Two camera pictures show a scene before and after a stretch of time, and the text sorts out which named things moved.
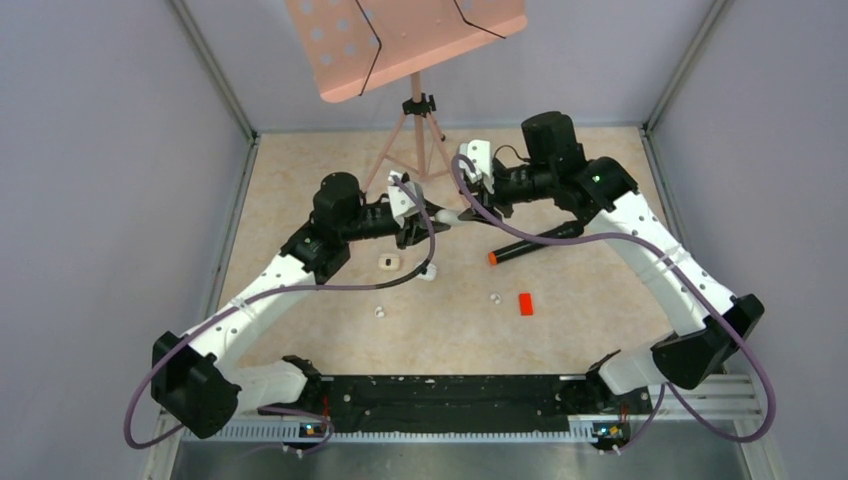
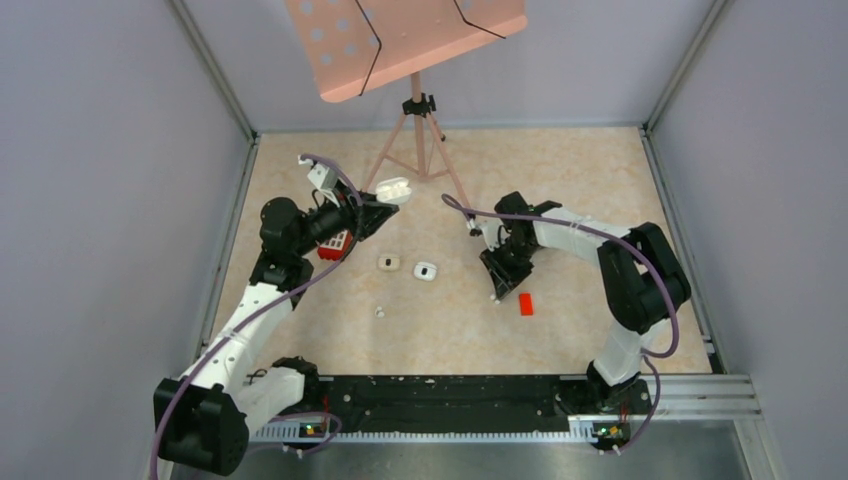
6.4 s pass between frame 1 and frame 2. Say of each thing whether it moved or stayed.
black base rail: stayed
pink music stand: stayed
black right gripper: moved
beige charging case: stayed
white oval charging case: moved
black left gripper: moved
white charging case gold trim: stayed
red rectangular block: stayed
